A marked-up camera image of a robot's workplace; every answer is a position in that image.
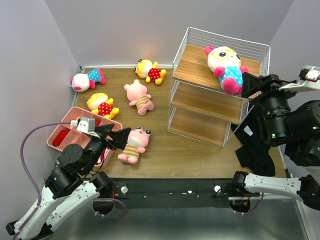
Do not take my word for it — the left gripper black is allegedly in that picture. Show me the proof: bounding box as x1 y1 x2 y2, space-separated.
83 123 132 175

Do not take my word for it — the pink frog plush striped shirt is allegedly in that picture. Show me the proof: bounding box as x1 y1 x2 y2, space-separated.
117 127 151 164

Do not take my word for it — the white panda plush with glasses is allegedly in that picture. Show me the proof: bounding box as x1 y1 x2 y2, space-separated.
204 46 249 95

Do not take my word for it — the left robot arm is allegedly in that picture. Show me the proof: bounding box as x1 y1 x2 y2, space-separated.
6 118 131 240

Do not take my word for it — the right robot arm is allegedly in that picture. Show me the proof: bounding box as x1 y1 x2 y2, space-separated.
230 72 320 210

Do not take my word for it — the yellow frog plush front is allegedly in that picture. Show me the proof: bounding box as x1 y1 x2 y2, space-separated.
85 92 120 119

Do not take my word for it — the yellow frog plush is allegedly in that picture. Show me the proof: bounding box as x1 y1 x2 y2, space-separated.
85 92 120 119
133 59 167 85

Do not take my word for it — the pink divided tray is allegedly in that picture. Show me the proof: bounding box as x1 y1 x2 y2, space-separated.
47 106 123 169

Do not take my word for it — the pink plush face down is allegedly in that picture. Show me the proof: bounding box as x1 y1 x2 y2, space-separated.
123 79 155 116

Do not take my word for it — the red block in tray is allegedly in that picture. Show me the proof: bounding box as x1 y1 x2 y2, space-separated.
52 129 70 147

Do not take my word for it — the white panda plush blue dress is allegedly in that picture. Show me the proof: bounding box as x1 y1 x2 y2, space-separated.
68 68 107 93

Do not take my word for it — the black cloth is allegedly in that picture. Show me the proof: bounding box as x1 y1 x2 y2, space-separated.
231 106 276 177

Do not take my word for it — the yellow frog plush back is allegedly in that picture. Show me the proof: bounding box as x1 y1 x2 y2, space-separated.
133 59 167 85

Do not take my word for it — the red block under camera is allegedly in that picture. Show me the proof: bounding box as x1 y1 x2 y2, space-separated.
95 119 101 126

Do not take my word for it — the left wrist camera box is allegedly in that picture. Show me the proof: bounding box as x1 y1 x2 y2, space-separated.
70 116 100 138

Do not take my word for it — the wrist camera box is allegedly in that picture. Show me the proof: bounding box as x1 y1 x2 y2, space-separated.
279 65 320 93
70 116 100 138

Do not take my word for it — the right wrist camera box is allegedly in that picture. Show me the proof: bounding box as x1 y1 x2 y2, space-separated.
279 65 320 93

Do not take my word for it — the white wire wooden shelf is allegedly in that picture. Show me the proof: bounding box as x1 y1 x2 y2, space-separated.
167 27 271 147

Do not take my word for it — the black mounting rail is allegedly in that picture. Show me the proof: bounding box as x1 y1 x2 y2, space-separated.
109 178 259 209

